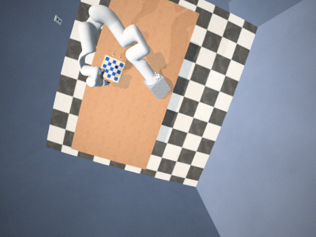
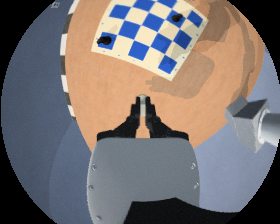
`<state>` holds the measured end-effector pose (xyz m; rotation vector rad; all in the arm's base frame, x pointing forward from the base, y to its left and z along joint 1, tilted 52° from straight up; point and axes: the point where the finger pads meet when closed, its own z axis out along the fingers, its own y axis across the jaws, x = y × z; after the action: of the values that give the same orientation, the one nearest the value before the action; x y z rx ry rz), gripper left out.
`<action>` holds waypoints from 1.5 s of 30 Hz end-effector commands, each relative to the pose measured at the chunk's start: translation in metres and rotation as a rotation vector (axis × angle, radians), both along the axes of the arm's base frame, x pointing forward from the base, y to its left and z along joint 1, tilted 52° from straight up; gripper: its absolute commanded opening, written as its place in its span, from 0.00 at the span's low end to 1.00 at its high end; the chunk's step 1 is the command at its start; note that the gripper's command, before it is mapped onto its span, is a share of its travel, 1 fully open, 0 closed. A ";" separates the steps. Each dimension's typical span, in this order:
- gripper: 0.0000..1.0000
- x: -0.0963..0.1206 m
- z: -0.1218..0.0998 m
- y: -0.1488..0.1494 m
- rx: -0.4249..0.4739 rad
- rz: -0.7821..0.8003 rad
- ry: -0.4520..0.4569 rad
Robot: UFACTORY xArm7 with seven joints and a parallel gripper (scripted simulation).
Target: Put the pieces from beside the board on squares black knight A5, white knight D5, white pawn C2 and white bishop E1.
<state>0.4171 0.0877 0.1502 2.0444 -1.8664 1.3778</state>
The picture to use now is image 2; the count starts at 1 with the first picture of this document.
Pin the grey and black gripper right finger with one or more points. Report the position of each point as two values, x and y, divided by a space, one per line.
158 129

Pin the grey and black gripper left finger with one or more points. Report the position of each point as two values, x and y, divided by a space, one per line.
127 128

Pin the blue and cream chessboard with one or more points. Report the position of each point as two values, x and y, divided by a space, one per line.
143 33

